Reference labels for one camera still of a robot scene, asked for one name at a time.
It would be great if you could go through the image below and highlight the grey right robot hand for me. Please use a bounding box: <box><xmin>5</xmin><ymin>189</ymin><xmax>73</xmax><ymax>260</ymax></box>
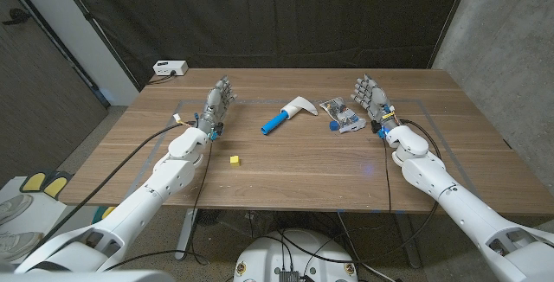
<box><xmin>350</xmin><ymin>73</ymin><xmax>399</xmax><ymax>134</ymax></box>

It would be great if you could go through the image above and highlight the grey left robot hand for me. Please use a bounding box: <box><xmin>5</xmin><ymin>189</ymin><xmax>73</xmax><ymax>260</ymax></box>
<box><xmin>196</xmin><ymin>74</ymin><xmax>238</xmax><ymax>135</ymax></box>

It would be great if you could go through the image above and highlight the blue handled lint roller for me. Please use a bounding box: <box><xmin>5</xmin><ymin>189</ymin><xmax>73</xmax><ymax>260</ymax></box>
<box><xmin>260</xmin><ymin>102</ymin><xmax>304</xmax><ymax>137</ymax></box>

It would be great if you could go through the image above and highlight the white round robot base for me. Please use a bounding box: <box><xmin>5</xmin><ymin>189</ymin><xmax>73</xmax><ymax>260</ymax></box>
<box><xmin>233</xmin><ymin>228</ymin><xmax>359</xmax><ymax>282</ymax></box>

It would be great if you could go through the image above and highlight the clear plastic parts bag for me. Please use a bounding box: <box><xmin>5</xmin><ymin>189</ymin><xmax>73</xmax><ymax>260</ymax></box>
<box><xmin>319</xmin><ymin>96</ymin><xmax>367</xmax><ymax>134</ymax></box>

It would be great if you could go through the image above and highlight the white power strip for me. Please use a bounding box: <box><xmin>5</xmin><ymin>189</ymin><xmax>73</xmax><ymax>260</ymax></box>
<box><xmin>152</xmin><ymin>60</ymin><xmax>190</xmax><ymax>77</ymax></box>

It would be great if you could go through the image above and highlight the black backdrop curtain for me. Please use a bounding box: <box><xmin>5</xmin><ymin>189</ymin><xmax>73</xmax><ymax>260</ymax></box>
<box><xmin>60</xmin><ymin>0</ymin><xmax>473</xmax><ymax>91</ymax></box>

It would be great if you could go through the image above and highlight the white table leg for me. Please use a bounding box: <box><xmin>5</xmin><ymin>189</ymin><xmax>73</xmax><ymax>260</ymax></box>
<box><xmin>175</xmin><ymin>208</ymin><xmax>199</xmax><ymax>260</ymax></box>

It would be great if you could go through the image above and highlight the grey table leg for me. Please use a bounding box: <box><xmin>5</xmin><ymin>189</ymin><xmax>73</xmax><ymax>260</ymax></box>
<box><xmin>396</xmin><ymin>212</ymin><xmax>423</xmax><ymax>269</ymax></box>

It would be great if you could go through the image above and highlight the teal yellow colourful object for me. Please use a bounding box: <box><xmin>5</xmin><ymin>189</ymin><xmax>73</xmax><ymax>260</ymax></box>
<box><xmin>91</xmin><ymin>206</ymin><xmax>117</xmax><ymax>225</ymax></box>

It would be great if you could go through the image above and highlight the yellow black foot pad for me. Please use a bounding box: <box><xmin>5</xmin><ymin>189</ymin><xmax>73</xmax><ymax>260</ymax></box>
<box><xmin>42</xmin><ymin>173</ymin><xmax>73</xmax><ymax>200</ymax></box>
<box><xmin>19</xmin><ymin>170</ymin><xmax>48</xmax><ymax>194</ymax></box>

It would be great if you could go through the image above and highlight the white low platform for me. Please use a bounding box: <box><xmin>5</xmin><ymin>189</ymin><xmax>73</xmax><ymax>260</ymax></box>
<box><xmin>0</xmin><ymin>176</ymin><xmax>68</xmax><ymax>270</ymax></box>

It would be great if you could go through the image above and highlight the grey sneaker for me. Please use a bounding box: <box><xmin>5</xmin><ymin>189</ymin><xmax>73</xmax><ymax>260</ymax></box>
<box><xmin>0</xmin><ymin>194</ymin><xmax>34</xmax><ymax>226</ymax></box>
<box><xmin>0</xmin><ymin>231</ymin><xmax>44</xmax><ymax>262</ymax></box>

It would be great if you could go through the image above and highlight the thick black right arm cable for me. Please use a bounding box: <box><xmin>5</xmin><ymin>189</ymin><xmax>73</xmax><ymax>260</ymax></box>
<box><xmin>302</xmin><ymin>119</ymin><xmax>442</xmax><ymax>266</ymax></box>

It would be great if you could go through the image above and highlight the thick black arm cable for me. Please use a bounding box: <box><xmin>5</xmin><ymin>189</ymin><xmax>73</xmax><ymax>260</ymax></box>
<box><xmin>302</xmin><ymin>119</ymin><xmax>442</xmax><ymax>266</ymax></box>
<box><xmin>25</xmin><ymin>119</ymin><xmax>198</xmax><ymax>255</ymax></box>

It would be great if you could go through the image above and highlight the black power strip cable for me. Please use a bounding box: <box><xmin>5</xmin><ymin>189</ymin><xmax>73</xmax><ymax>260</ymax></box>
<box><xmin>146</xmin><ymin>70</ymin><xmax>177</xmax><ymax>87</ymax></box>

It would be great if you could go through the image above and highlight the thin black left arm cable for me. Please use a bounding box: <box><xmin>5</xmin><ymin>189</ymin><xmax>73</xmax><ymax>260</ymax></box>
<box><xmin>103</xmin><ymin>138</ymin><xmax>214</xmax><ymax>272</ymax></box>

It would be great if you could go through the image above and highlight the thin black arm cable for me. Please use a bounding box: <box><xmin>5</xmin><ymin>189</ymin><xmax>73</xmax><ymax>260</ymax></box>
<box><xmin>103</xmin><ymin>138</ymin><xmax>214</xmax><ymax>272</ymax></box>
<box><xmin>382</xmin><ymin>138</ymin><xmax>393</xmax><ymax>215</ymax></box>

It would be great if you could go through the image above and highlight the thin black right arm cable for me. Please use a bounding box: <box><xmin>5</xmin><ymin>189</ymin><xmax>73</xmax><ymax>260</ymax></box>
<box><xmin>382</xmin><ymin>138</ymin><xmax>393</xmax><ymax>215</ymax></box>

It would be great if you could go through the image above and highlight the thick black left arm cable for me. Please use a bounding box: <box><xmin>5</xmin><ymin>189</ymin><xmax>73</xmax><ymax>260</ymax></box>
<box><xmin>25</xmin><ymin>119</ymin><xmax>198</xmax><ymax>255</ymax></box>

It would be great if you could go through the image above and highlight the black wall hook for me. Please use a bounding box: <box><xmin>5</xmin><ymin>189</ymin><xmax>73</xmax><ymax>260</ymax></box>
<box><xmin>2</xmin><ymin>8</ymin><xmax>32</xmax><ymax>26</ymax></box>

